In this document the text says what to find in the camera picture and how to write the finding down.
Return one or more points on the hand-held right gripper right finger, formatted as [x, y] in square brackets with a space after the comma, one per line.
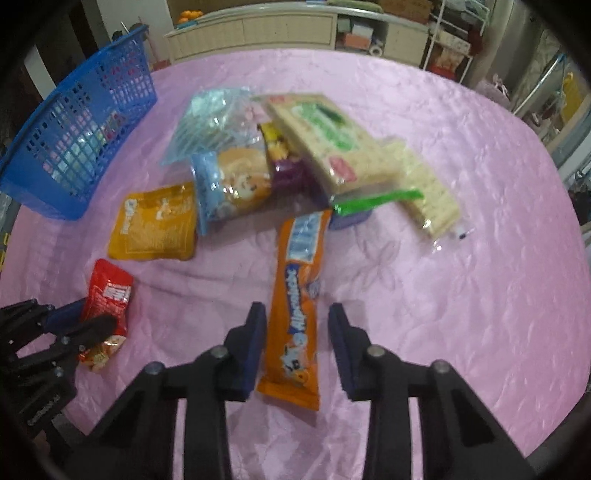
[344, 355]

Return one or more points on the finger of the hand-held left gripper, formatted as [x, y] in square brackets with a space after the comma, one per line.
[92, 330]
[64, 318]

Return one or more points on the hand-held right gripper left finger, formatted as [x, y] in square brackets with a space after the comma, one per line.
[253, 350]

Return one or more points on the red snack packet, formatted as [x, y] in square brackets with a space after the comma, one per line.
[108, 286]

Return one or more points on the long orange snack packet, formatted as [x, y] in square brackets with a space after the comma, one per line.
[295, 286]

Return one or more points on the blue plastic mesh basket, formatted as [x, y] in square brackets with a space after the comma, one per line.
[46, 203]

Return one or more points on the orange yellow snack packet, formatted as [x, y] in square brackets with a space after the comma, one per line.
[147, 226]

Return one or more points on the cartoon print bread packet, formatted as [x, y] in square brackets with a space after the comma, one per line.
[240, 175]

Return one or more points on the clear cracker packet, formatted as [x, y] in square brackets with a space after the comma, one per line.
[429, 194]

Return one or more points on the large green label cracker package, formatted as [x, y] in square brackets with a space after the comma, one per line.
[323, 138]

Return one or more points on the light blue clear snack packet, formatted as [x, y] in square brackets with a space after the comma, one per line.
[207, 120]

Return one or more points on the pink quilted table cover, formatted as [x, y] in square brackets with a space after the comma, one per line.
[461, 300]

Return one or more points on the small blue purple packet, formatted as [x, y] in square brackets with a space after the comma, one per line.
[351, 221]

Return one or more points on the green foil snack packet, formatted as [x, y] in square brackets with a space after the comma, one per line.
[369, 203]

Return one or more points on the purple snack packet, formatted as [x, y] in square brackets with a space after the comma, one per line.
[286, 170]

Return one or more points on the white tape roll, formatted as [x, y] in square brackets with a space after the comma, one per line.
[376, 48]

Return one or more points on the cream low cabinet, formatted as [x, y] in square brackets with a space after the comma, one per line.
[254, 37]

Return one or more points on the orange box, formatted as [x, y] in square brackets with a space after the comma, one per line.
[356, 40]

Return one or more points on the pile of oranges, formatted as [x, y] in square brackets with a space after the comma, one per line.
[190, 17]

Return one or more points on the green folded cloth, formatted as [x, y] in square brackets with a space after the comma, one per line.
[358, 7]

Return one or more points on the brown cardboard box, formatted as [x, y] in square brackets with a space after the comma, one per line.
[406, 9]

